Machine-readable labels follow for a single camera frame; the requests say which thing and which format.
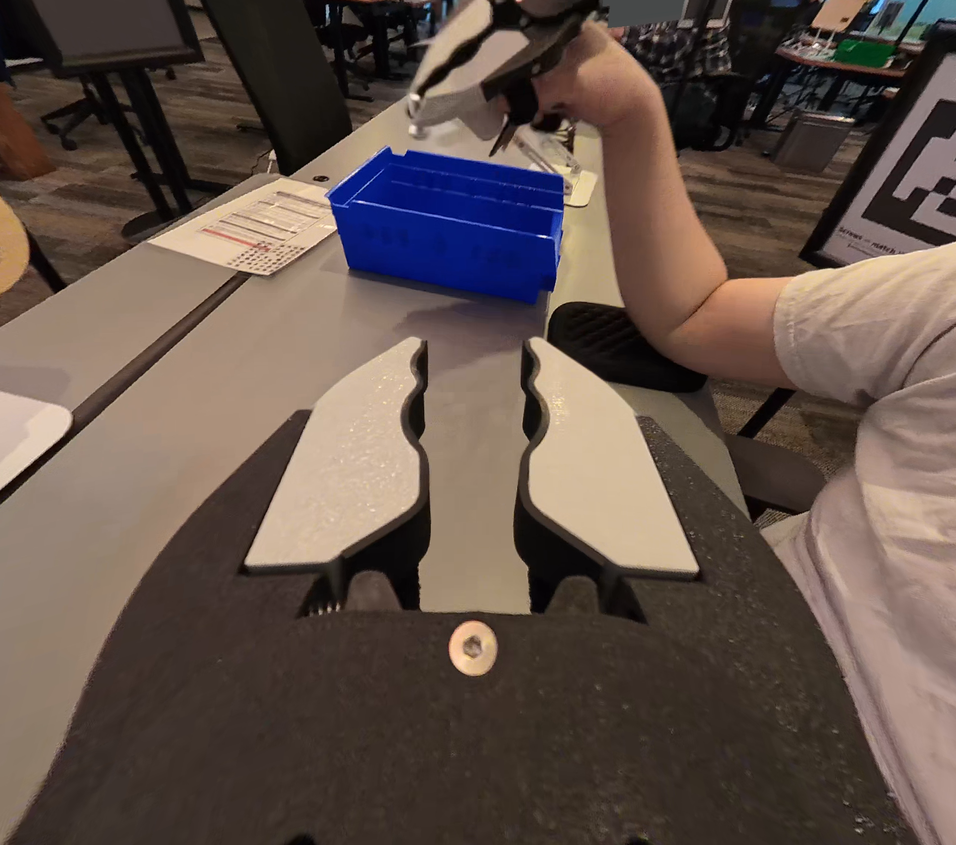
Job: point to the printed paper sheet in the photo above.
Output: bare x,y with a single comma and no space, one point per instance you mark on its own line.
246,225

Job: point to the person's right hand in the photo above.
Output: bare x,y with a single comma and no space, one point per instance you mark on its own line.
605,76

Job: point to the white flat object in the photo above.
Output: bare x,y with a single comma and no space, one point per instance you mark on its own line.
26,438

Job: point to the tan board stand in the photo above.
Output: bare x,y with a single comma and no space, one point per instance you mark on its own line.
840,12

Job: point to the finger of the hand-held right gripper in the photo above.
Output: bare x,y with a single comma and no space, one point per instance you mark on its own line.
482,102
463,38

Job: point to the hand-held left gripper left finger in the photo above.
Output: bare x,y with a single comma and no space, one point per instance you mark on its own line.
351,471

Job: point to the framed marker poster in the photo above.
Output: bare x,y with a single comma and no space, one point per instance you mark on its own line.
911,173

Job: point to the green bin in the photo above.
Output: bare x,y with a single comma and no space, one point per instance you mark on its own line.
863,52

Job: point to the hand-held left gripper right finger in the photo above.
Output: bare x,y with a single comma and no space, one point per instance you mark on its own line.
597,479

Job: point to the person's right forearm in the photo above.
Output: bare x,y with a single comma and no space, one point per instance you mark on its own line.
657,240

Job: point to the black easel stand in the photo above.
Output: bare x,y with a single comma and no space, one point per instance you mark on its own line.
146,135

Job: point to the grey metal trash bin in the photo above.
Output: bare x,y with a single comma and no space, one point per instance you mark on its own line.
814,139

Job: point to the black chair seat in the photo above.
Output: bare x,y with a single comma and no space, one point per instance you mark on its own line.
777,471

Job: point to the blue plastic bin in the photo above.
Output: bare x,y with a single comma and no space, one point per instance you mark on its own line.
448,240

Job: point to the clear acrylic stand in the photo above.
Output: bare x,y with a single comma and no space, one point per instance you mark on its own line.
579,184

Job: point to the silver hex bolt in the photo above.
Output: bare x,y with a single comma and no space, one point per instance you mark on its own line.
420,126

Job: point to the black office chair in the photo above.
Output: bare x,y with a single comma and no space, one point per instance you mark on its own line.
269,61
709,105

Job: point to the brown wooden object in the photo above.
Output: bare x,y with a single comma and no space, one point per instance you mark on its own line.
22,135

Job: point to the round wooden table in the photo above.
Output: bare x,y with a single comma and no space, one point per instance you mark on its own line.
15,240

